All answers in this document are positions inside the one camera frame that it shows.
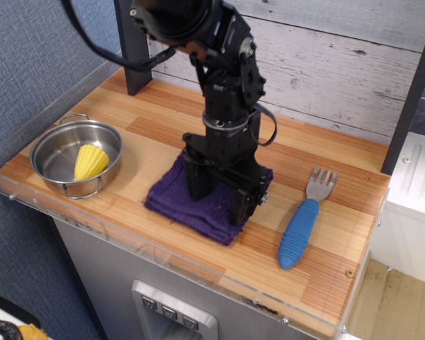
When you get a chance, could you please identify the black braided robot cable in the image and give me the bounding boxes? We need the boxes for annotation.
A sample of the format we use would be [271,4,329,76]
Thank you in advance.
[59,0,176,73]

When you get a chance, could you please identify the white toy sink unit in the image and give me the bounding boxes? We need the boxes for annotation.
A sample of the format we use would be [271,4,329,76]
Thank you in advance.
[369,132,425,282]

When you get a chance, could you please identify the purple cloth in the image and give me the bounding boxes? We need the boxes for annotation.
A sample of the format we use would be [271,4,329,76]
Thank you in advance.
[143,148,274,247]

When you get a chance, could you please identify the dark grey post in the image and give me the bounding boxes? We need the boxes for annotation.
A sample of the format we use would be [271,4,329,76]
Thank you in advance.
[380,46,425,175]
[114,0,152,96]

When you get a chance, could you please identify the left dark grey post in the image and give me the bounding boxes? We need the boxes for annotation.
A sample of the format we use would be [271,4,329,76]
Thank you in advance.
[114,0,152,96]

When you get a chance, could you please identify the small steel pot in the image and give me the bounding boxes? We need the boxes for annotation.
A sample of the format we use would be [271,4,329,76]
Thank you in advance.
[30,114,123,200]

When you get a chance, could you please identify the yellow toy corn cob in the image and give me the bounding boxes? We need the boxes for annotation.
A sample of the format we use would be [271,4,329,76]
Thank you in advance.
[74,144,109,181]

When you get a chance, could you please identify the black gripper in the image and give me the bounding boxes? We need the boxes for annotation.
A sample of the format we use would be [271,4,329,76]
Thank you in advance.
[181,118,271,226]

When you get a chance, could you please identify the silver dispenser button panel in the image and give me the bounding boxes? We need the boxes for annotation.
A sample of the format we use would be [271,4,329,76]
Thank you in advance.
[131,280,219,339]

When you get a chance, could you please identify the clear acrylic guard rail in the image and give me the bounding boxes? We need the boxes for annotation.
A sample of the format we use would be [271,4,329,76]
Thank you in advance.
[0,52,395,339]

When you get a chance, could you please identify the grey toy fridge cabinet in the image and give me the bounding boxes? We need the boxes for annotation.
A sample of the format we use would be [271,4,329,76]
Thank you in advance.
[55,220,309,339]

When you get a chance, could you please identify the blue handled metal fork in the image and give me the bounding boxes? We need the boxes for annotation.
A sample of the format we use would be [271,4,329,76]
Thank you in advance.
[278,166,338,269]

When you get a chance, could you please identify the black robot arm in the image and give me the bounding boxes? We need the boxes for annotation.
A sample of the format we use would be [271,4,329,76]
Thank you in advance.
[130,1,269,225]

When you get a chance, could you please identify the yellow object at corner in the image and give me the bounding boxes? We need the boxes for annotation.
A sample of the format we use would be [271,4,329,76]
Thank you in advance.
[18,324,50,340]

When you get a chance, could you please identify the black braided cable at corner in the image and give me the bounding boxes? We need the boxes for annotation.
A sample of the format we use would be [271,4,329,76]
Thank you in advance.
[0,317,22,340]

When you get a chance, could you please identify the right dark grey post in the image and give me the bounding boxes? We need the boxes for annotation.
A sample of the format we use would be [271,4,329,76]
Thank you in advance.
[380,46,425,175]

